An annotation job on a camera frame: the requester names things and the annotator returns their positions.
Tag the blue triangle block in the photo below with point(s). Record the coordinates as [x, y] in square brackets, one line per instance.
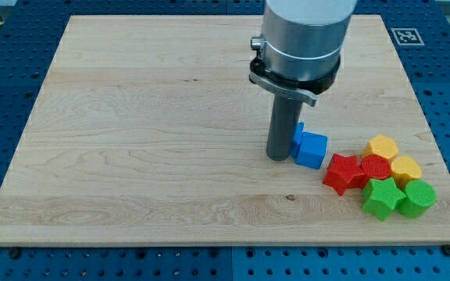
[296, 140]

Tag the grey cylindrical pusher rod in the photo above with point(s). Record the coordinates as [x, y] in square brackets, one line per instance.
[284, 119]

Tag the red cylinder block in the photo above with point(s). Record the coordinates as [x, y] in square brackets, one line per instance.
[374, 167]

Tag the green cylinder block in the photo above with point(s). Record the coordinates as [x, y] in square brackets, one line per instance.
[419, 196]

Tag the white fiducial marker tag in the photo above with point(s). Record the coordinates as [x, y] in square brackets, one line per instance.
[405, 36]

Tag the green star block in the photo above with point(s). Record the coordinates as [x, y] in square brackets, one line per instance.
[381, 197]

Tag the blue cube block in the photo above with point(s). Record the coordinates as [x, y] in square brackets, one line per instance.
[312, 150]

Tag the yellow heart block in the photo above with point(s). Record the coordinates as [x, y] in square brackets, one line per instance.
[405, 169]

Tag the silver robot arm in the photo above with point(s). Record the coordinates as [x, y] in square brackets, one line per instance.
[298, 49]

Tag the yellow hexagon block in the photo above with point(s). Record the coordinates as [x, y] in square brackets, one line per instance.
[382, 146]

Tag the red star block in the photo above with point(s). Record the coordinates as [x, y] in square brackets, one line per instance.
[344, 173]

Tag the wooden board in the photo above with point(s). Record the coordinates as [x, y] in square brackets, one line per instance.
[147, 132]

